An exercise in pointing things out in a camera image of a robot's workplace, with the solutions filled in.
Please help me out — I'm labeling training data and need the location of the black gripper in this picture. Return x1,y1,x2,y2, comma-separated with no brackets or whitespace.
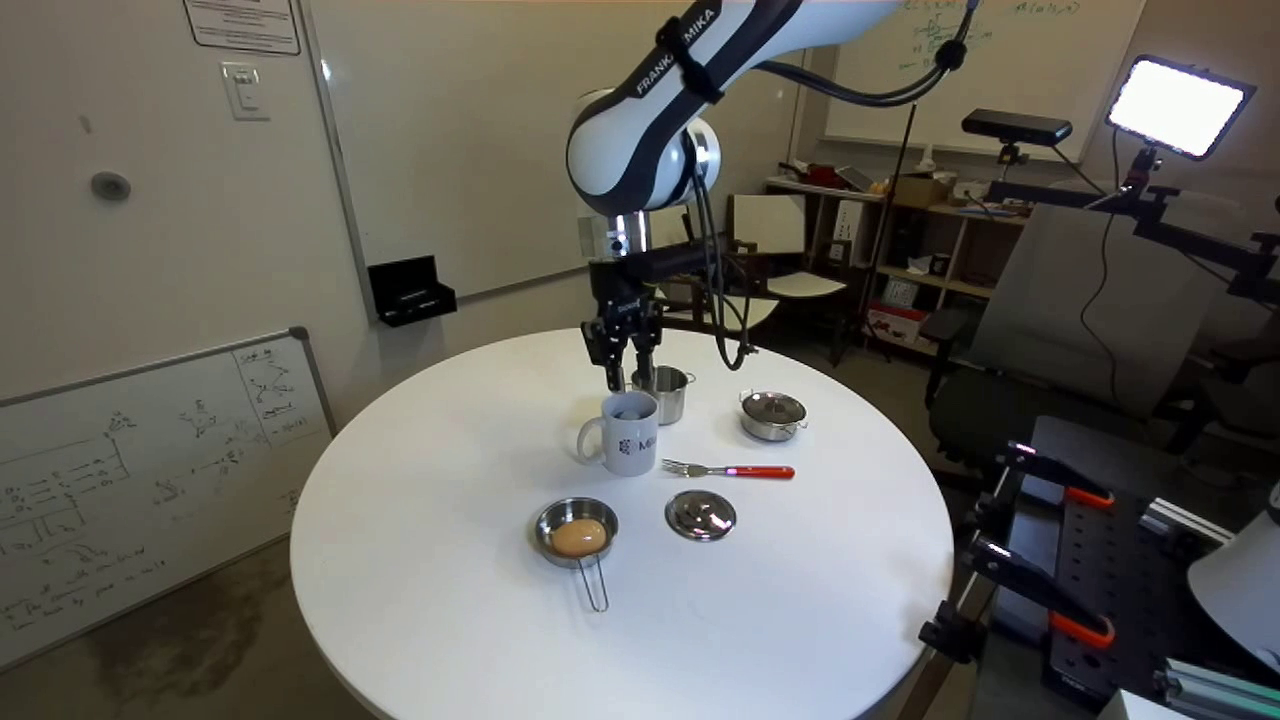
579,246,671,392

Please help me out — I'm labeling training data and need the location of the white ceramic mug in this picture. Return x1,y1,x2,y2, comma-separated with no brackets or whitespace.
573,386,666,479

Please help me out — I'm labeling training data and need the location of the small steel pot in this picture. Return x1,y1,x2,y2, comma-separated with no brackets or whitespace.
627,359,695,433

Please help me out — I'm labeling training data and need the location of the white cushioned wooden chair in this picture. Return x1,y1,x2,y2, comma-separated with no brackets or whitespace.
654,204,784,341
726,192,856,308

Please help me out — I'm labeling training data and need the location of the small steel pan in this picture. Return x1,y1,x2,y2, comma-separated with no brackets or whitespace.
531,493,623,615

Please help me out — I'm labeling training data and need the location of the small steel bowl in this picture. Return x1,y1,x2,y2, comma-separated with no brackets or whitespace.
735,386,813,446

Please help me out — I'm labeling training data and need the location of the round steel lid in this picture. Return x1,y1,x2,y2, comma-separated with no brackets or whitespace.
662,486,742,545

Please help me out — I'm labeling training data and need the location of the brown egg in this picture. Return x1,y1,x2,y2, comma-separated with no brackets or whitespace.
545,514,611,561

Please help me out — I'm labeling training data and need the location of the black marker tray box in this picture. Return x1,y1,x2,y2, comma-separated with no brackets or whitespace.
364,253,460,333

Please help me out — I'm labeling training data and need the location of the wooden storage shelf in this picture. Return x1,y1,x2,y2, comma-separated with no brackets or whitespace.
764,169,1031,359

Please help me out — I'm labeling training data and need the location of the whiteboard with drawings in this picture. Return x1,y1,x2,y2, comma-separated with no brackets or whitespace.
0,323,337,673

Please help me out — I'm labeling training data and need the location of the whiteboard with green writing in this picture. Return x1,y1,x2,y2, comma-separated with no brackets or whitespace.
819,0,1152,164

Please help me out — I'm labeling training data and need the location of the black perforated bench plate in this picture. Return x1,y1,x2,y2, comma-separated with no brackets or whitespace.
997,411,1280,704

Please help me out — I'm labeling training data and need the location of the bright led light panel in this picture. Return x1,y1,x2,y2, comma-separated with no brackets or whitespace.
1106,52,1257,164

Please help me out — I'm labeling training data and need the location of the white lamp shade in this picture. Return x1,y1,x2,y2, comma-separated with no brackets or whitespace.
1183,482,1280,674

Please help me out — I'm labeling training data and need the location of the aluminium extrusion bar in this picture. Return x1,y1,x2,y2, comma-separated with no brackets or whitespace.
1152,657,1280,720

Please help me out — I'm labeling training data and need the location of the red handled steel fork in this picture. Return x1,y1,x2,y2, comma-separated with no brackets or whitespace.
662,455,800,482

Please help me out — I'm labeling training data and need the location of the large blank wall whiteboard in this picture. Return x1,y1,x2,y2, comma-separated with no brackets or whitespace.
292,0,818,329

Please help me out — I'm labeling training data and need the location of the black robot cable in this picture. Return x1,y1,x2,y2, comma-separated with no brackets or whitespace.
757,0,989,112

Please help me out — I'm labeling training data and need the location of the orange handled black clamp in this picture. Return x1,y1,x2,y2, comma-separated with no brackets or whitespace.
997,438,1121,514
969,532,1121,657

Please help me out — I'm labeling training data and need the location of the black bar depth camera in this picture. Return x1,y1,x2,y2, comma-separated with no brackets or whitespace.
960,105,1077,153

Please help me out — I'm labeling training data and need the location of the white wall switch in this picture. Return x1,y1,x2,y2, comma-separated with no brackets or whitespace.
218,54,275,125

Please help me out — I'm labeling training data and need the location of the paper wall notice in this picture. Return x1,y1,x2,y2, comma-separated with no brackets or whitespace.
179,0,303,60

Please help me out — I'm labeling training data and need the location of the round grey wall knob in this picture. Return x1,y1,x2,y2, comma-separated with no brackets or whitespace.
90,169,135,207

